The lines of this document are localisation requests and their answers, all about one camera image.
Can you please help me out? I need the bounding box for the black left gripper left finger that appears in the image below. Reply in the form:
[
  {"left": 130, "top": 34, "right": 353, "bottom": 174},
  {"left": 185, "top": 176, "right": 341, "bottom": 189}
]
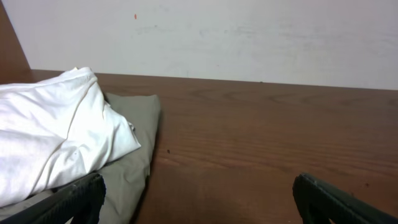
[{"left": 1, "top": 173, "right": 106, "bottom": 224}]

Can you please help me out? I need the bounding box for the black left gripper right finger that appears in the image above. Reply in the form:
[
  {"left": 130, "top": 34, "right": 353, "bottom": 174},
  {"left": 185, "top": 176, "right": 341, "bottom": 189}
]
[{"left": 292, "top": 173, "right": 397, "bottom": 224}]

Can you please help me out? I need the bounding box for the grey-green folded garment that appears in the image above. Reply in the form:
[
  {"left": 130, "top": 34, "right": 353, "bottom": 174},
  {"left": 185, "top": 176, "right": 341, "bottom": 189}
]
[{"left": 1, "top": 94, "right": 160, "bottom": 223}]

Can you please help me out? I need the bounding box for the white folded shirt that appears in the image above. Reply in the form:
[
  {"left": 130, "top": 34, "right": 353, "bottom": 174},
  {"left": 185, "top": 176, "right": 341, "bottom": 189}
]
[{"left": 1, "top": 67, "right": 140, "bottom": 206}]

